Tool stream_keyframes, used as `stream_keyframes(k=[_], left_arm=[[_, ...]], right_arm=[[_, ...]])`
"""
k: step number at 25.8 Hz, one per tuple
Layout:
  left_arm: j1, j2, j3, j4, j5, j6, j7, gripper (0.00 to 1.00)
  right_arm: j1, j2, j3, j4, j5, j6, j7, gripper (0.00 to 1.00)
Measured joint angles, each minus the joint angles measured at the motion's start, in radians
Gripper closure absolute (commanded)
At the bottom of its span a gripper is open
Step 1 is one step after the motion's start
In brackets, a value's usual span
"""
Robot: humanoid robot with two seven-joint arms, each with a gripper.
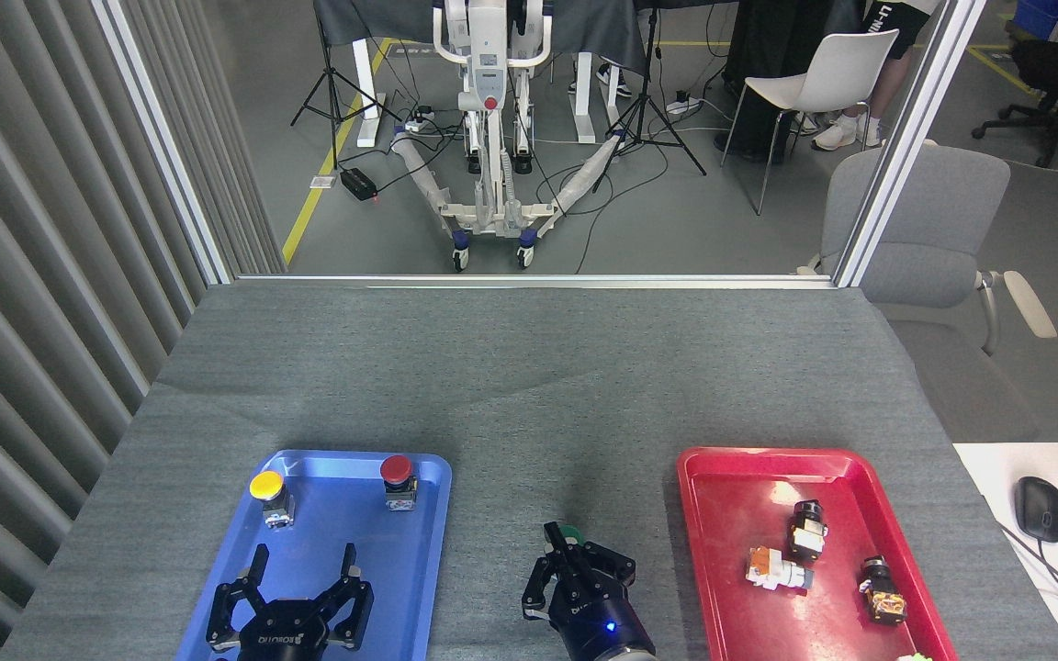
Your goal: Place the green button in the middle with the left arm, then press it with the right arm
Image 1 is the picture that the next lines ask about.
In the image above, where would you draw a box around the black computer mouse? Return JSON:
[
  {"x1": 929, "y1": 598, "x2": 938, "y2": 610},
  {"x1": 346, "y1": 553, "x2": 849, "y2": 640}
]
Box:
[{"x1": 1014, "y1": 476, "x2": 1058, "y2": 543}]

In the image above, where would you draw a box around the blue plastic tray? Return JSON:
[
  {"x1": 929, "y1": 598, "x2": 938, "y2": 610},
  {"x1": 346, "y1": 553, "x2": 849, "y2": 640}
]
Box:
[{"x1": 175, "y1": 449, "x2": 453, "y2": 661}]

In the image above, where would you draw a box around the black knob switch white base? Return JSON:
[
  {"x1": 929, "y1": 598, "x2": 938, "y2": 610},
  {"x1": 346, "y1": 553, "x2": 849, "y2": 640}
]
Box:
[{"x1": 788, "y1": 500, "x2": 829, "y2": 561}]

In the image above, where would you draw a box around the blue bin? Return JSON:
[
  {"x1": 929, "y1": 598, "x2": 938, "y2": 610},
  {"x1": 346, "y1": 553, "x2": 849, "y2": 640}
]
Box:
[{"x1": 1011, "y1": 0, "x2": 1058, "y2": 42}]

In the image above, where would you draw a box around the white desk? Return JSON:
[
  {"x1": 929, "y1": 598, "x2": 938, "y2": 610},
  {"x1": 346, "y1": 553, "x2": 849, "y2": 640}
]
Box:
[{"x1": 951, "y1": 443, "x2": 1058, "y2": 661}]

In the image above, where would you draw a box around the red push button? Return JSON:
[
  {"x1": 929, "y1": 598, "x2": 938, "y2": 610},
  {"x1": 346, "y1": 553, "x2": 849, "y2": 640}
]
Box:
[{"x1": 379, "y1": 454, "x2": 419, "y2": 511}]

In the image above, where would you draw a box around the black knob switch orange base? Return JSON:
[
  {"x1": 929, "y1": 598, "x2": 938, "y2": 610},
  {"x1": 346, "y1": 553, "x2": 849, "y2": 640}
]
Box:
[{"x1": 860, "y1": 555, "x2": 909, "y2": 626}]

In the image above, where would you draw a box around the orange white switch block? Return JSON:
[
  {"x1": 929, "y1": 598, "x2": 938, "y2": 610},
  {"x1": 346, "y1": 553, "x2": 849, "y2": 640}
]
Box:
[{"x1": 747, "y1": 547, "x2": 814, "y2": 592}]

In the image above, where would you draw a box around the black mouse cable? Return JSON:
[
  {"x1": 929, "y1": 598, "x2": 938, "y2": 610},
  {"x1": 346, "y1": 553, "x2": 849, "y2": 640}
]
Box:
[{"x1": 997, "y1": 523, "x2": 1058, "y2": 634}]

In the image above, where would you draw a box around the yellow push button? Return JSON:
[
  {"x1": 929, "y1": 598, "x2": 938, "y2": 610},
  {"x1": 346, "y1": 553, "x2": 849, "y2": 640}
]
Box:
[{"x1": 248, "y1": 471, "x2": 296, "y2": 530}]

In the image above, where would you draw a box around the black tripod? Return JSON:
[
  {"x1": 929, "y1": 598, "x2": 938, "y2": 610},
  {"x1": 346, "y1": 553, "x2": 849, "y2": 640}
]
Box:
[
  {"x1": 290, "y1": 0, "x2": 401, "y2": 172},
  {"x1": 593, "y1": 0, "x2": 707, "y2": 194}
]

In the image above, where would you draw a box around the white plastic chair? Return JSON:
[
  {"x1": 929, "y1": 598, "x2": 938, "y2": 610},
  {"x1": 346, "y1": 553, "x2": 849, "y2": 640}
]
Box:
[{"x1": 722, "y1": 29, "x2": 900, "y2": 217}]

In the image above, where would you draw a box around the silver frame post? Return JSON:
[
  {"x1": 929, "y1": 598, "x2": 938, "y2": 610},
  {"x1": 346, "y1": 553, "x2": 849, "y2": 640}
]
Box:
[
  {"x1": 93, "y1": 0, "x2": 232, "y2": 286},
  {"x1": 834, "y1": 0, "x2": 989, "y2": 288}
]

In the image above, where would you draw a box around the silver frame rail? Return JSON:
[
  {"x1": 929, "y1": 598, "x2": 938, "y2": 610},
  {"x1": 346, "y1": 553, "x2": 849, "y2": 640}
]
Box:
[{"x1": 235, "y1": 274, "x2": 838, "y2": 291}]

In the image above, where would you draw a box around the grey office chair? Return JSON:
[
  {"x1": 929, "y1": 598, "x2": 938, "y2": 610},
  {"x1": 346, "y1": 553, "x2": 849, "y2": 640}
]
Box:
[{"x1": 797, "y1": 142, "x2": 1058, "y2": 443}]

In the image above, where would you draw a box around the person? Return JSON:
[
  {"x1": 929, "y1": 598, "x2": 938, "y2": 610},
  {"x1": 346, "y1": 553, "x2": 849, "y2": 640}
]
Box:
[{"x1": 791, "y1": 0, "x2": 939, "y2": 152}]

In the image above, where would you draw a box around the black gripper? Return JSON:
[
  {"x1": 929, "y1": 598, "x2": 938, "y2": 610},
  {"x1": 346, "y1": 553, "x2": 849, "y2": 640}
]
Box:
[
  {"x1": 522, "y1": 523, "x2": 657, "y2": 661},
  {"x1": 206, "y1": 543, "x2": 374, "y2": 661}
]

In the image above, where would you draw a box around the black office chair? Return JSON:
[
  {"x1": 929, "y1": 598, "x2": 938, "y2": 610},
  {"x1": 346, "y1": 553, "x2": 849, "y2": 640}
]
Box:
[{"x1": 972, "y1": 37, "x2": 1058, "y2": 169}]

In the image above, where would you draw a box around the red plastic tray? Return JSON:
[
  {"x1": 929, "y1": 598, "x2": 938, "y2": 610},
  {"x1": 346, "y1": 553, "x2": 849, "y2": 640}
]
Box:
[{"x1": 676, "y1": 446, "x2": 960, "y2": 661}]

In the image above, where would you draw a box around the white stand on wheels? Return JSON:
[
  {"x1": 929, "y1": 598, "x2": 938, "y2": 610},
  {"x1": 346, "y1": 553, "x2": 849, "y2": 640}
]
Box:
[{"x1": 389, "y1": 0, "x2": 626, "y2": 273}]

